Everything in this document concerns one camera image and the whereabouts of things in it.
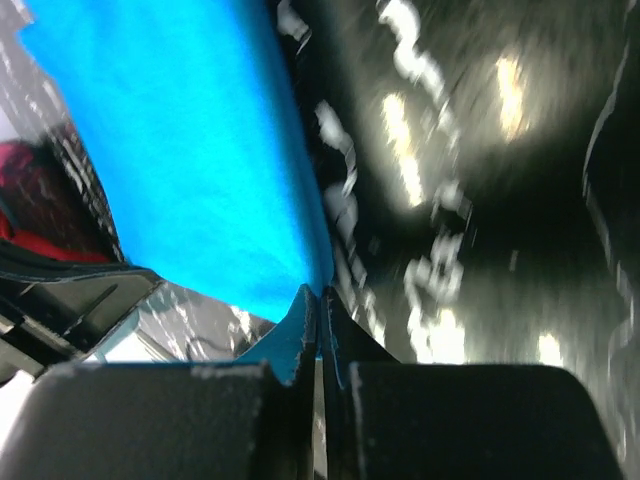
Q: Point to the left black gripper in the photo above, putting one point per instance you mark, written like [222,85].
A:
[53,311]

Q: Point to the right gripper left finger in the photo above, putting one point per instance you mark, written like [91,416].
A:
[246,419]

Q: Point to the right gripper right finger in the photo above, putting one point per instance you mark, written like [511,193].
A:
[389,420]

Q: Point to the blue t shirt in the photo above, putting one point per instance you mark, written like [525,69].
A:
[186,111]

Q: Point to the dark red t shirt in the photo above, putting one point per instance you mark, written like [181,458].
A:
[42,212]

